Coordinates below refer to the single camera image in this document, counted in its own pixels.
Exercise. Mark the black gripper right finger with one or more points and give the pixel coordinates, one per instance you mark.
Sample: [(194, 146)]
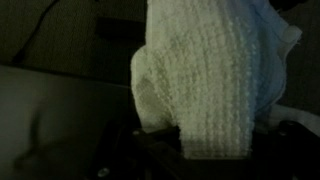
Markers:
[(286, 150)]

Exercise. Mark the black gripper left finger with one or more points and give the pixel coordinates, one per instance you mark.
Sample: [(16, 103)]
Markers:
[(133, 153)]

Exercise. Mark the white terry towel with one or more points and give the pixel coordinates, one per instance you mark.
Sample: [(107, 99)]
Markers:
[(200, 83)]

